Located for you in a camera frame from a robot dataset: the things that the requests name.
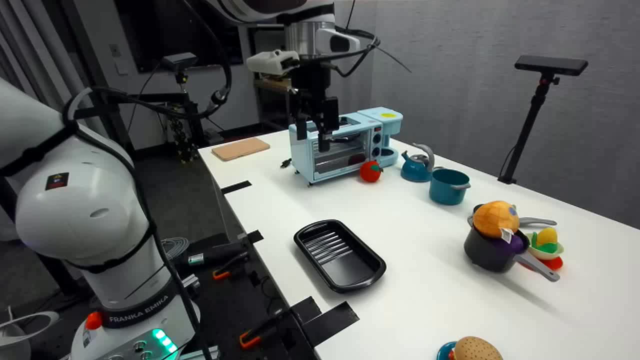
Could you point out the black toy pot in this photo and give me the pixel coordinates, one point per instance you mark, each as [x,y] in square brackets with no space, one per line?
[487,252]

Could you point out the black tripod stand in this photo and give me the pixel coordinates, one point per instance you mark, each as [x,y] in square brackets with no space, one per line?
[180,121]

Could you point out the white round stand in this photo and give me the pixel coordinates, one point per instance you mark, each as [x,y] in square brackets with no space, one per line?
[26,322]

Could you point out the black camera bar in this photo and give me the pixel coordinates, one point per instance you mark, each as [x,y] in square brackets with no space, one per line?
[550,65]
[178,59]

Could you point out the purple toy eggplant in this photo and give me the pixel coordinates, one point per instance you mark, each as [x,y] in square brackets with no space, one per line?
[514,243]

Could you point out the blue toy plate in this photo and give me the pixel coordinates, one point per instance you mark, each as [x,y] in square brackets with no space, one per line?
[442,352]

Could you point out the small teal toy cup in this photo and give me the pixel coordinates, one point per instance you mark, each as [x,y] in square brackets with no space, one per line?
[389,158]

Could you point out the light blue toy toaster oven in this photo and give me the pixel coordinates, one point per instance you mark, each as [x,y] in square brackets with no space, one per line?
[363,126]

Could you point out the wide black tape strip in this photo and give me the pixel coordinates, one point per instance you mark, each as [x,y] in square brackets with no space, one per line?
[327,320]

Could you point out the black wall monitor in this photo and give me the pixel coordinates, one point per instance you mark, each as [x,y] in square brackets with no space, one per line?
[166,33]

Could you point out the wooden cutting board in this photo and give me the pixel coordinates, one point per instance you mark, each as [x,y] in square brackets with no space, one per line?
[240,148]

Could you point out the teal toy pot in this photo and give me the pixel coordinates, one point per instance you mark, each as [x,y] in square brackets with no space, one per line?
[447,190]

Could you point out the red toy plate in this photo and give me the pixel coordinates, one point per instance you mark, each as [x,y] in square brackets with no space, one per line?
[555,263]

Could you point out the toy hamburger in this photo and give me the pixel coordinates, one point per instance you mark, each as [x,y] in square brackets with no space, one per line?
[474,349]

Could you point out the red toy tomato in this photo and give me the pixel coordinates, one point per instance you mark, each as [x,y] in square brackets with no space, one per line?
[371,173]

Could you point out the red round knob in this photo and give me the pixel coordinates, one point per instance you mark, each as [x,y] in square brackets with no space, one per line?
[92,320]

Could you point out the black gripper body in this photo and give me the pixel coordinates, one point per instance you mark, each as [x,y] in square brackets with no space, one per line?
[312,80]

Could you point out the black camera stand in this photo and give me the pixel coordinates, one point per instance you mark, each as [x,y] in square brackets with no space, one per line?
[530,126]

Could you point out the black ridged baking tray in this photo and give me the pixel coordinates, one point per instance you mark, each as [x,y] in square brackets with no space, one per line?
[341,256]

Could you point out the yellow toy food piece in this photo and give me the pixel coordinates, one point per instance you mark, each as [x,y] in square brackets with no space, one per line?
[549,235]

